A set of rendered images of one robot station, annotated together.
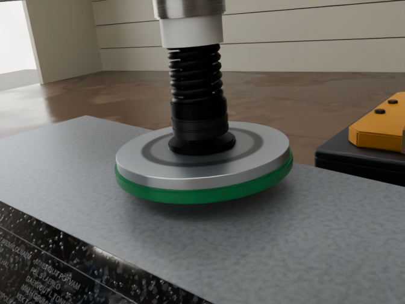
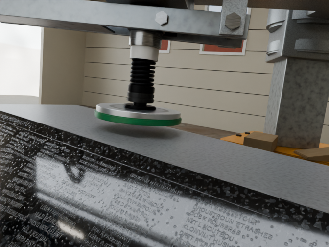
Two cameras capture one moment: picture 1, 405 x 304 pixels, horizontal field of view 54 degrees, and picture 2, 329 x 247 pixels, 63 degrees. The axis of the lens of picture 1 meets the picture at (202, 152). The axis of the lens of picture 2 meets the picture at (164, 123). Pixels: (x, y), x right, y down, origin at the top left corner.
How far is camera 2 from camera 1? 0.23 m
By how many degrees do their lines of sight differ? 12
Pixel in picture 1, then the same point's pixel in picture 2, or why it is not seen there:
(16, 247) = (36, 138)
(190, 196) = (129, 120)
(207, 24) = (151, 50)
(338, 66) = (229, 127)
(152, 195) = (112, 118)
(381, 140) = not seen: hidden behind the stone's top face
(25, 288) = (39, 153)
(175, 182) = (124, 112)
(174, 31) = (136, 50)
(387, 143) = not seen: hidden behind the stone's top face
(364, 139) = not seen: hidden behind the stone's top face
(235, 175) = (152, 114)
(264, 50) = (186, 110)
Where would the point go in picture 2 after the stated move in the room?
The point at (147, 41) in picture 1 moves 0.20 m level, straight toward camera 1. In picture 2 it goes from (114, 91) to (114, 92)
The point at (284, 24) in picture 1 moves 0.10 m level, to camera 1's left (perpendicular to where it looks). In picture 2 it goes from (200, 97) to (197, 96)
